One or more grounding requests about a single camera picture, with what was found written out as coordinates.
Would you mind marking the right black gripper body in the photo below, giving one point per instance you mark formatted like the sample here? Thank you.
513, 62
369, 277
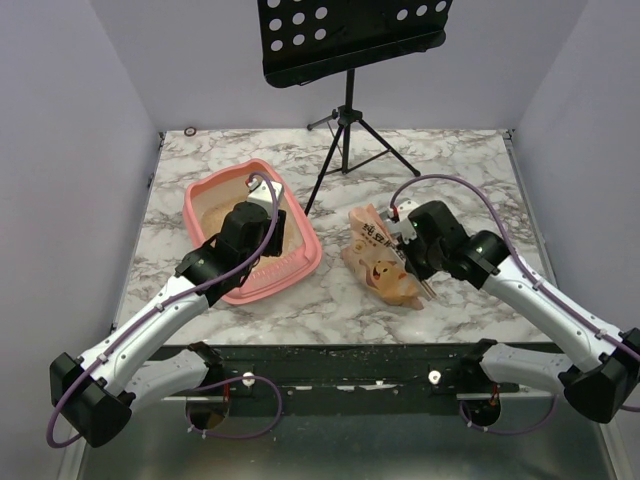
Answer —
414, 265

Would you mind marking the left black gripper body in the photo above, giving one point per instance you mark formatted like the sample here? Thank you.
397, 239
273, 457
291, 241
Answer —
275, 232

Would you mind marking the white bag sealing clip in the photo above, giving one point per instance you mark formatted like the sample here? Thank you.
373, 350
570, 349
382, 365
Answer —
426, 290

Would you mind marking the pink litter box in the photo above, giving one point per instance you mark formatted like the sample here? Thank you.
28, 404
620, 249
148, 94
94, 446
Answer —
208, 200

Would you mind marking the orange cat litter bag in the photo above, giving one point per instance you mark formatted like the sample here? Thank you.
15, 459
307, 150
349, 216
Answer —
371, 256

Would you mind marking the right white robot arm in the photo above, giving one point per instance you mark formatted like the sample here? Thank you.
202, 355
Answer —
597, 367

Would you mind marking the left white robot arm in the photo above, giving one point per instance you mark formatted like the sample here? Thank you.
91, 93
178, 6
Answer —
98, 391

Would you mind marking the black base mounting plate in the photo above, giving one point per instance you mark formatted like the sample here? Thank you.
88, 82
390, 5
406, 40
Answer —
347, 380

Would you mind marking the black music stand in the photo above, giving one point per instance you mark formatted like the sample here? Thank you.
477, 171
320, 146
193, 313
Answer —
304, 41

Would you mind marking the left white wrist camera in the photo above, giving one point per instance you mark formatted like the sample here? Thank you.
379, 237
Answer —
264, 192

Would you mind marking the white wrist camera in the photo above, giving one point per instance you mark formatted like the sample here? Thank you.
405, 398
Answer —
399, 225
264, 192

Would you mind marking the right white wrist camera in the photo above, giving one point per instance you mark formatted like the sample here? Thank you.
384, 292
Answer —
399, 225

